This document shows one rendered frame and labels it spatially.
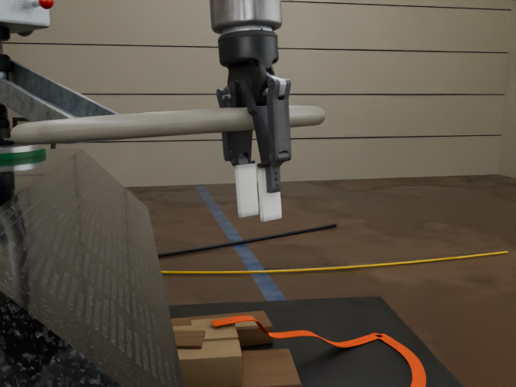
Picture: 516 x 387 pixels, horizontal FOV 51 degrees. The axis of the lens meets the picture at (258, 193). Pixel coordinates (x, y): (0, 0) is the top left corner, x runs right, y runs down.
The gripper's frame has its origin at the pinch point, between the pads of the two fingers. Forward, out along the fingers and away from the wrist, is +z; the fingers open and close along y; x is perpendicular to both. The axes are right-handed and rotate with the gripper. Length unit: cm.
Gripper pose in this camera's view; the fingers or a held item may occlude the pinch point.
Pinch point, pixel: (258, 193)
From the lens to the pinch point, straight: 69.7
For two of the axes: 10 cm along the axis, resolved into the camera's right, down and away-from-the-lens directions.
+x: -8.1, 1.3, -5.7
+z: 0.7, 9.9, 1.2
